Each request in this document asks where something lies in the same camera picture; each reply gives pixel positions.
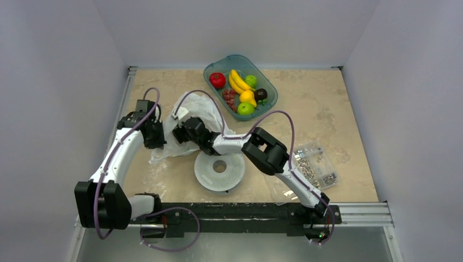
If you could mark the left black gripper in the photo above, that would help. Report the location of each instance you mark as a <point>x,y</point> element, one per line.
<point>159,143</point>

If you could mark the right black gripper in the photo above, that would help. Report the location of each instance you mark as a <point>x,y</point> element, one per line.
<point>181,134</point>

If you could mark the white plastic bag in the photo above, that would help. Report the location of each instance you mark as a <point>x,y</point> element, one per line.
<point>198,106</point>

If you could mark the red fake grape bunch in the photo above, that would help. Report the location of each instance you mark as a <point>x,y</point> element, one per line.
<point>229,97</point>

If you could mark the red fake tomato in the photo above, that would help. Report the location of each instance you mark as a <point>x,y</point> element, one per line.
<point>217,80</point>

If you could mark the green fake fruit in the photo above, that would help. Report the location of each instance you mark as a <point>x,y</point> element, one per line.
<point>245,108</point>

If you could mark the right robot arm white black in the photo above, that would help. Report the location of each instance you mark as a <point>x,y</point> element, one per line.
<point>266,153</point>

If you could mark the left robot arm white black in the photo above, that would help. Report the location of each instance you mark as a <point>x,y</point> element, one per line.
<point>101,201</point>

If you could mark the yellow fake banana bunch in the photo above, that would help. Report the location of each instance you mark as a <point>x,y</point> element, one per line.
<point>237,83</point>

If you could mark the yellow fake pear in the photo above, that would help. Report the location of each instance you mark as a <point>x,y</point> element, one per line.
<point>248,97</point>

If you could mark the green fake lime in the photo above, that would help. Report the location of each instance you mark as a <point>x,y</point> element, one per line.
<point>251,80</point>

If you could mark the dark purple fake plum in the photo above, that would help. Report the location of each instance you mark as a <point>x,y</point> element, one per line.
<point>261,95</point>

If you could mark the teal plastic tray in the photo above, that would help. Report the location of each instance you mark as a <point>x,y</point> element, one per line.
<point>244,67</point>

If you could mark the clear plastic screw box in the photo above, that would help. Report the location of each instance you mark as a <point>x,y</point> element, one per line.
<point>311,160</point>

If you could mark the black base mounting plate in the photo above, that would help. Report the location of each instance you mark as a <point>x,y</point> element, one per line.
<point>291,219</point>

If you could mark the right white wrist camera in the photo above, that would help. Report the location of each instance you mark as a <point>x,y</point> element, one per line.
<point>180,114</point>

